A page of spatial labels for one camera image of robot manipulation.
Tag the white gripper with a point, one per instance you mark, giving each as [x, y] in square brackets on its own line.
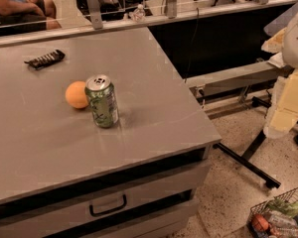
[297, 42]

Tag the green soda can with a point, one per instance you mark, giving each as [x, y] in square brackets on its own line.
[100, 94]

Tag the dark chocolate bar wrapper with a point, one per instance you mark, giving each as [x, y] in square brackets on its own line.
[46, 60]

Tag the white packet on ledge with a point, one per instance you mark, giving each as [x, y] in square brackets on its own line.
[277, 60]

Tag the black metal floor stand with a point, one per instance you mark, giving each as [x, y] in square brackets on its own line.
[270, 182]

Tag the clear plastic water bottle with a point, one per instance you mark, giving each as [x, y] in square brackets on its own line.
[138, 14]

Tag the orange fruit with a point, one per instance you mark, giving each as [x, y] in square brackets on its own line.
[75, 95]

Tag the metal railing with glass panels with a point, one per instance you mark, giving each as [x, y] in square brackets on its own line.
[74, 23]

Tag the seated person in blue shirt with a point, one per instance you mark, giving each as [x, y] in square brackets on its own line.
[22, 16]

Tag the wire basket with groceries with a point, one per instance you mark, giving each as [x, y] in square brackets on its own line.
[276, 217]

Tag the grey drawer with black handle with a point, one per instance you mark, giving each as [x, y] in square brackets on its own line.
[141, 201]

